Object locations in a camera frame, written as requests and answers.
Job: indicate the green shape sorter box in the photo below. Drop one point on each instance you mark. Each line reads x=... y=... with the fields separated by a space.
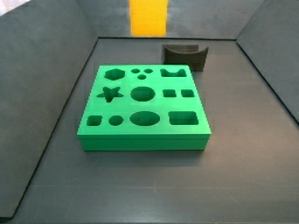
x=142 y=108

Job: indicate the black curved block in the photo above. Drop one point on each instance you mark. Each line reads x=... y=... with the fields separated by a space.
x=185 y=55

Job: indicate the yellow vertical panel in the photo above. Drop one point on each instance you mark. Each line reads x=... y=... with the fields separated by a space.
x=148 y=17

